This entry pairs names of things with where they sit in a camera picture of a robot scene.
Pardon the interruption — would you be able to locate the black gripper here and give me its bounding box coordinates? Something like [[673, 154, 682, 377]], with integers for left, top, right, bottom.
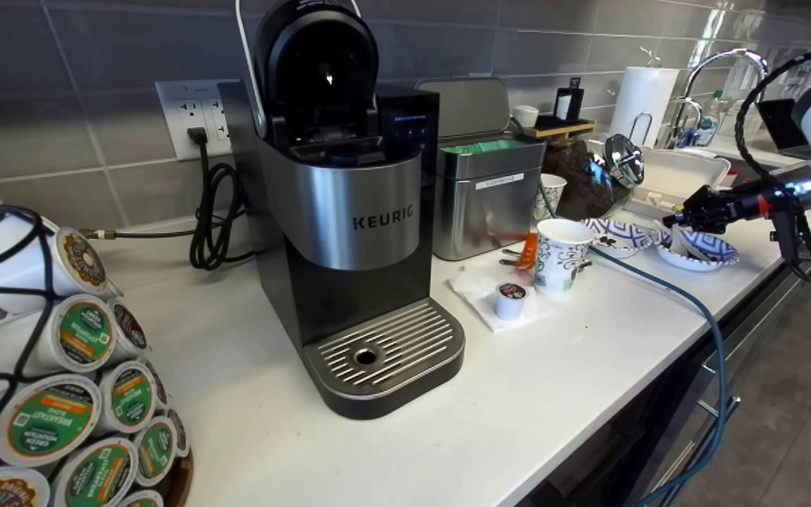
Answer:
[[664, 177, 790, 237]]

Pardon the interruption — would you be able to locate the blue white patterned bowl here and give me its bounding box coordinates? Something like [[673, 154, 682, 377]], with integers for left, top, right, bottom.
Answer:
[[656, 223, 743, 275], [587, 218, 667, 263]]

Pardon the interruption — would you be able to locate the white plastic container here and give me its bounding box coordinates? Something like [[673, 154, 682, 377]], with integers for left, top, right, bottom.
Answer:
[[626, 150, 732, 223]]

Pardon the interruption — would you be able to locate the shiny foil bag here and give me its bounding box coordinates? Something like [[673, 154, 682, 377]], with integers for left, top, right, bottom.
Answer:
[[543, 133, 647, 226]]

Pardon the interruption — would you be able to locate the metal paper towel holder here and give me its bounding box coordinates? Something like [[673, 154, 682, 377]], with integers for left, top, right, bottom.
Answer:
[[626, 109, 656, 150]]

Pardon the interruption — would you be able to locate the white paper towel roll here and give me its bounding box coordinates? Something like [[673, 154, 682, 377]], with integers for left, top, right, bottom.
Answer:
[[609, 64, 682, 150]]

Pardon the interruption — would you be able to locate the black laptop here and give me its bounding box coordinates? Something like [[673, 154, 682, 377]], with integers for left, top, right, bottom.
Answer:
[[754, 97, 811, 158]]

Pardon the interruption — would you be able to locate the chrome sink faucet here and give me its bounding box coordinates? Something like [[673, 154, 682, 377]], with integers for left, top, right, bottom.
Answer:
[[667, 47, 771, 153]]

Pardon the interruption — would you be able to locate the wooden board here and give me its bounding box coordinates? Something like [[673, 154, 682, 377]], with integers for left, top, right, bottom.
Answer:
[[514, 119, 597, 144]]

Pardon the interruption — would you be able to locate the orange packet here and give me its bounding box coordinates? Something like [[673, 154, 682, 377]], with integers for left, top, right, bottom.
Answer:
[[515, 230, 540, 275]]

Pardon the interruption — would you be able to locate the black bottle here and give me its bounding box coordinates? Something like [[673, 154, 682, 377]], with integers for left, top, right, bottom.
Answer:
[[556, 75, 587, 125]]

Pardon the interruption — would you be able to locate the small white mug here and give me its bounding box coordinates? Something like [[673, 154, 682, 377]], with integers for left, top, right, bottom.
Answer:
[[511, 105, 540, 133]]

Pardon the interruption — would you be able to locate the single white coffee pod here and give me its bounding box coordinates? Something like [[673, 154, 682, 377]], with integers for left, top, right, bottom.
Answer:
[[492, 278, 532, 320]]

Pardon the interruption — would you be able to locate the stainless steel tea tin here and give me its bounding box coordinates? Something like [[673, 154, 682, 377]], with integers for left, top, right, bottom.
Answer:
[[416, 80, 550, 264]]

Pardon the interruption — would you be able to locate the white paper napkin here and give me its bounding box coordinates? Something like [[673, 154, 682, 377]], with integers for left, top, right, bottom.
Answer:
[[449, 264, 543, 336]]

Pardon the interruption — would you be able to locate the black silver Keurig coffee maker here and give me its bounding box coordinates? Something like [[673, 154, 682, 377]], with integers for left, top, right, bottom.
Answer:
[[232, 0, 470, 422]]

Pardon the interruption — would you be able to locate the dark red lid coffee pod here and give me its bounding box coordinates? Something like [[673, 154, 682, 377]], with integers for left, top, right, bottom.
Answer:
[[107, 298, 152, 357]]

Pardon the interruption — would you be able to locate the silver drawer handle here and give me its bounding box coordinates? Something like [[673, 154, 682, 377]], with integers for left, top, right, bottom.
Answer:
[[699, 256, 811, 375]]

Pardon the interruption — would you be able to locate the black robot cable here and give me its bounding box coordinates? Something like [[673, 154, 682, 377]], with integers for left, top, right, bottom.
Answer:
[[732, 46, 811, 294]]

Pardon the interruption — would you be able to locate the long blue cable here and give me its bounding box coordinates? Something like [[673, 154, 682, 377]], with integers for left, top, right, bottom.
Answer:
[[588, 244, 743, 507]]

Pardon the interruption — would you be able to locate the black power cord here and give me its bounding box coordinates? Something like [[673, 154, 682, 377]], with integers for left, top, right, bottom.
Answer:
[[78, 125, 252, 274]]

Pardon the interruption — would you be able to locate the white wall power outlet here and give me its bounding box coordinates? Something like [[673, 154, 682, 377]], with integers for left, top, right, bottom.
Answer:
[[152, 80, 238, 161]]

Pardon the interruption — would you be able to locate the black wire pod carousel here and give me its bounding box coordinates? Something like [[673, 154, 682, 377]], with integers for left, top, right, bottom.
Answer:
[[0, 199, 194, 507]]

